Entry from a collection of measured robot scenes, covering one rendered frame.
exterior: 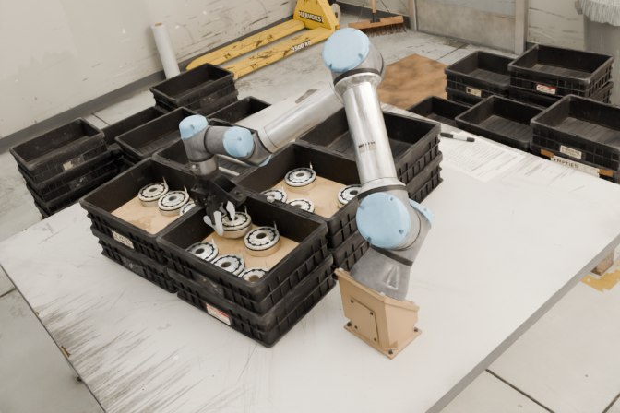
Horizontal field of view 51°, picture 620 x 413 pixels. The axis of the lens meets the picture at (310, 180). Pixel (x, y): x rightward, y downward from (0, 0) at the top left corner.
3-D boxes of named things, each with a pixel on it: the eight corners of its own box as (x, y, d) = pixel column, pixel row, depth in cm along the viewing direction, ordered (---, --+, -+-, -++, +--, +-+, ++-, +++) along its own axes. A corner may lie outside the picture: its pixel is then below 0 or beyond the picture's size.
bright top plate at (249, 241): (286, 235, 186) (285, 234, 186) (259, 254, 181) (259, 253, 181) (264, 223, 193) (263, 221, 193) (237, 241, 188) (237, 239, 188)
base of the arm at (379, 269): (412, 303, 165) (429, 267, 164) (387, 299, 152) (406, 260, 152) (365, 277, 173) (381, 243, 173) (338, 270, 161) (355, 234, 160)
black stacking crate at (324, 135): (444, 155, 218) (443, 124, 212) (395, 200, 200) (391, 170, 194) (350, 131, 242) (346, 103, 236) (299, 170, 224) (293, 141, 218)
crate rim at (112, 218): (230, 191, 201) (228, 184, 200) (155, 245, 184) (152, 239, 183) (151, 161, 226) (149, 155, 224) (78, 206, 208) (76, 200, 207)
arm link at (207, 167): (220, 151, 179) (200, 166, 174) (224, 165, 181) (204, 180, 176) (201, 147, 183) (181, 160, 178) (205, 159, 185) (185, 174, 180)
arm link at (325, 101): (383, 51, 178) (242, 146, 191) (370, 36, 168) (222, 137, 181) (402, 85, 174) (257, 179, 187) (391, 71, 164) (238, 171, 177)
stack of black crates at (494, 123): (563, 178, 308) (567, 115, 290) (525, 208, 294) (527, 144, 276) (493, 153, 336) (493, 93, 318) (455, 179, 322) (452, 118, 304)
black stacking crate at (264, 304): (334, 256, 182) (328, 224, 176) (263, 323, 165) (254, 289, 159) (237, 217, 206) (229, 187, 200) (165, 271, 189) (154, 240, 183)
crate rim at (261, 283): (330, 230, 177) (329, 222, 176) (255, 296, 160) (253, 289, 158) (230, 191, 201) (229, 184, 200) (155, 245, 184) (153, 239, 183)
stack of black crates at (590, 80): (613, 141, 328) (622, 56, 303) (575, 171, 312) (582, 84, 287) (538, 119, 357) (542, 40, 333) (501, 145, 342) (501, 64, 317)
